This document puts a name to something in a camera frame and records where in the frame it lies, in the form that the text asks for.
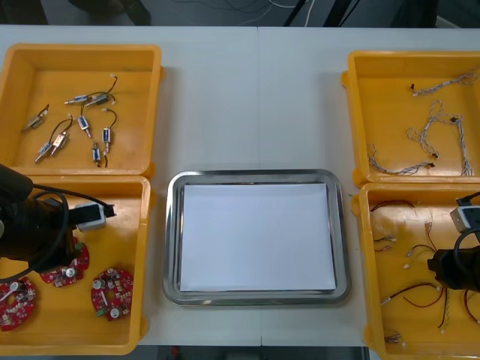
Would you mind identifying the pile of wire harnesses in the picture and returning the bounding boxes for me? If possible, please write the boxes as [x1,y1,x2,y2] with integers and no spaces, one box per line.
[369,200,480,348]

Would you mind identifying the white paper sheet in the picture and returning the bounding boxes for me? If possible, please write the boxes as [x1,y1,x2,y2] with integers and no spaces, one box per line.
[178,182,338,293]

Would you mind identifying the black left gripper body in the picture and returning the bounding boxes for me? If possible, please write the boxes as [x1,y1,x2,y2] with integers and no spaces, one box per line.
[0,198,82,273]

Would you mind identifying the steel tray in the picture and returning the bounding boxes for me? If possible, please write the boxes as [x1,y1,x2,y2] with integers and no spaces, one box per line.
[163,169,353,308]

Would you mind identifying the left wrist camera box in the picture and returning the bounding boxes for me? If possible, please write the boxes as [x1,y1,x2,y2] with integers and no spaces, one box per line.
[73,202,108,233]

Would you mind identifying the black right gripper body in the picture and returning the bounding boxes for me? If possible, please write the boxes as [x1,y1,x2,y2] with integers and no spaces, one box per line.
[427,247,480,292]

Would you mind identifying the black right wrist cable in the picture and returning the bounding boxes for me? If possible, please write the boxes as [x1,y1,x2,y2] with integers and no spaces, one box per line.
[452,191,480,290]

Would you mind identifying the black stand legs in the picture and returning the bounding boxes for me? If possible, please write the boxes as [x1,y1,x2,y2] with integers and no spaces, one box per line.
[283,0,361,27]

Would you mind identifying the round red circuit board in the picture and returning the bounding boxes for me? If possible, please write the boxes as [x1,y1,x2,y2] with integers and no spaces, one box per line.
[91,266,135,323]
[0,276,41,333]
[39,241,92,289]

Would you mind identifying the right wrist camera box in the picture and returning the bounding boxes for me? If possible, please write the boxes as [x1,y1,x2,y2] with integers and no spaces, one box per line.
[449,204,480,236]

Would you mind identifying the yellow-orange plastic bin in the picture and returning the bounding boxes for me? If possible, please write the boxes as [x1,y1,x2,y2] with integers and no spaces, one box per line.
[340,50,480,185]
[0,43,166,177]
[351,182,480,360]
[0,175,157,356]

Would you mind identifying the pile of small metal solenoids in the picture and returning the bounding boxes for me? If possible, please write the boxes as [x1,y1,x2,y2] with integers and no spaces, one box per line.
[20,73,118,155]

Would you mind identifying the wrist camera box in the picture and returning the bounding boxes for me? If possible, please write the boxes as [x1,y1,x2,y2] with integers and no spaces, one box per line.
[73,202,108,233]
[449,204,480,236]

